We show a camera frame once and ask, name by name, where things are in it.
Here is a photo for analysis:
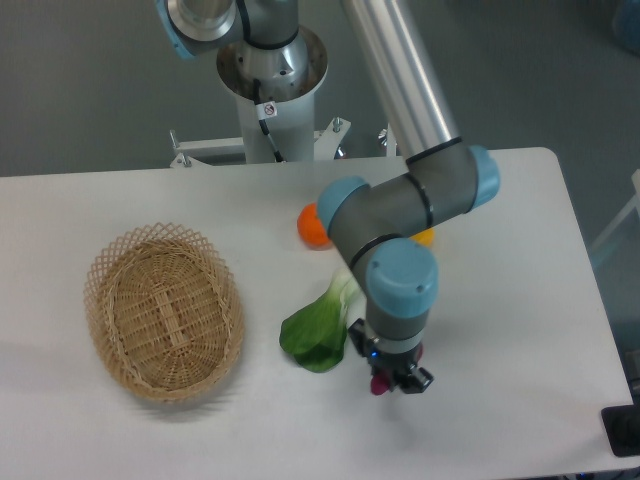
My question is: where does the purple sweet potato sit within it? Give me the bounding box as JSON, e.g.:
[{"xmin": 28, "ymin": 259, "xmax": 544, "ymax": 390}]
[{"xmin": 368, "ymin": 343, "xmax": 423, "ymax": 395}]

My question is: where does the woven wicker basket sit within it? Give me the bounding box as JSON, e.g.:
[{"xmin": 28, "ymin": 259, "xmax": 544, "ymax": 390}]
[{"xmin": 84, "ymin": 223, "xmax": 244, "ymax": 403}]

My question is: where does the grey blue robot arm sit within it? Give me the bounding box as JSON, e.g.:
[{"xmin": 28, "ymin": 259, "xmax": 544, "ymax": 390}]
[{"xmin": 156, "ymin": 1, "xmax": 500, "ymax": 395}]

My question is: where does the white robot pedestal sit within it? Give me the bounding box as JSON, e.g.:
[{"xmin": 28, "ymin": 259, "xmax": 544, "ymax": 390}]
[{"xmin": 217, "ymin": 26, "xmax": 328, "ymax": 164}]

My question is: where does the white frame at right edge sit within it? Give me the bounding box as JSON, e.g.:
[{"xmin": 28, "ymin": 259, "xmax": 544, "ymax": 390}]
[{"xmin": 588, "ymin": 170, "xmax": 639, "ymax": 266}]

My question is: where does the blue object top right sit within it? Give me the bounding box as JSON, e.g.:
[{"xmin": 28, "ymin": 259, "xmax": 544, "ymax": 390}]
[{"xmin": 612, "ymin": 0, "xmax": 640, "ymax": 55}]

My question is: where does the yellow mango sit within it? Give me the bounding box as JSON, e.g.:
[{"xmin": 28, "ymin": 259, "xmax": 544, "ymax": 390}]
[{"xmin": 410, "ymin": 228, "xmax": 435, "ymax": 248}]

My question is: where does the black device at table edge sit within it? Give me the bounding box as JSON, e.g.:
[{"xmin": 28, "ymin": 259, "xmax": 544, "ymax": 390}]
[{"xmin": 601, "ymin": 404, "xmax": 639, "ymax": 457}]

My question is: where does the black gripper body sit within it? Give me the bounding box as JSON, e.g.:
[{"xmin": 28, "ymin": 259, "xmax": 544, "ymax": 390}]
[{"xmin": 367, "ymin": 335, "xmax": 425, "ymax": 395}]

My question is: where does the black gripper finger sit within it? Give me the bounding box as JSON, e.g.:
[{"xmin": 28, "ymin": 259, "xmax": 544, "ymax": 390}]
[
  {"xmin": 395, "ymin": 365, "xmax": 434, "ymax": 394},
  {"xmin": 348, "ymin": 319, "xmax": 372, "ymax": 358}
]

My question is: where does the orange mandarin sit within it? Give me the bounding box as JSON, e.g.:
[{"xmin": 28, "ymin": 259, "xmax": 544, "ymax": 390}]
[{"xmin": 296, "ymin": 203, "xmax": 331, "ymax": 249}]

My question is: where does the white metal base frame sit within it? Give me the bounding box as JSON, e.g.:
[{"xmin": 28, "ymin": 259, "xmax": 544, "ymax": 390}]
[{"xmin": 168, "ymin": 115, "xmax": 401, "ymax": 169}]

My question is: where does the green bok choy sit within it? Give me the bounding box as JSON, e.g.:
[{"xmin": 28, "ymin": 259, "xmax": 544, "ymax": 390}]
[{"xmin": 279, "ymin": 268, "xmax": 364, "ymax": 374}]

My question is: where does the black cable on pedestal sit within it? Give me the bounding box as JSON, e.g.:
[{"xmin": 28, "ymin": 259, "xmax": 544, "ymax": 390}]
[{"xmin": 252, "ymin": 78, "xmax": 286, "ymax": 164}]

